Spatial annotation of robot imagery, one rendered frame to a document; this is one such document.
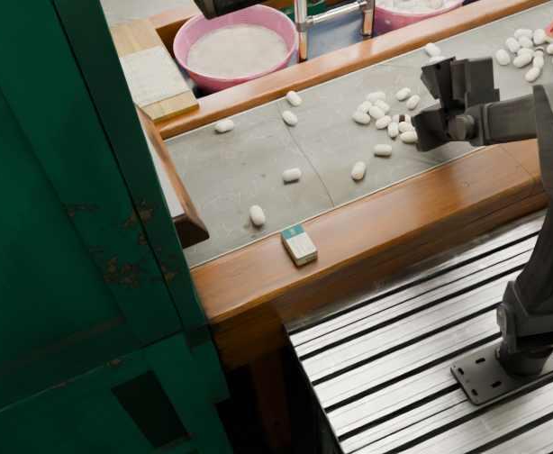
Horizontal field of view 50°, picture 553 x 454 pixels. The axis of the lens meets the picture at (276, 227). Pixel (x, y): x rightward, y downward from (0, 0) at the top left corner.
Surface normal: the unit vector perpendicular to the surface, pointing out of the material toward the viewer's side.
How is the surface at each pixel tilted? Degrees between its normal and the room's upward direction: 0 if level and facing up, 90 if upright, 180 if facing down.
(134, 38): 0
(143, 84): 0
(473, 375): 0
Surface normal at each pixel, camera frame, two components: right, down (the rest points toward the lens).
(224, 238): -0.07, -0.61
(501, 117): -0.98, 0.10
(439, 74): 0.28, 0.15
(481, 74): 0.06, 0.18
